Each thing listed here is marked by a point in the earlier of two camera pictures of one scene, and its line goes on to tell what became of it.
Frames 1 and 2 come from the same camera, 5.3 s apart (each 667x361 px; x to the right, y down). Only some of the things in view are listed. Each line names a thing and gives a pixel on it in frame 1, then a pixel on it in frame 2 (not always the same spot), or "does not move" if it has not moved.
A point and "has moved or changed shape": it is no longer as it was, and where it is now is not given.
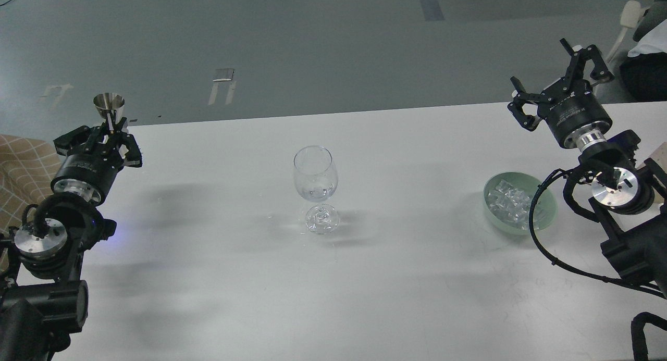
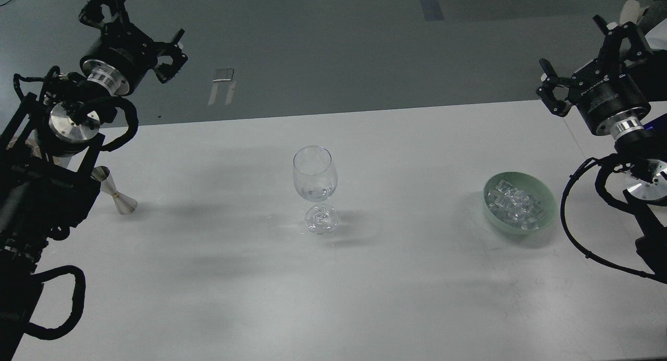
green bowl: x=508 y=198 does not move
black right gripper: x=570 y=108 -> x=614 y=103
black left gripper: x=89 y=172 -> x=119 y=58
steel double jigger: x=107 y=102 has moved or changed shape
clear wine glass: x=316 y=176 does not move
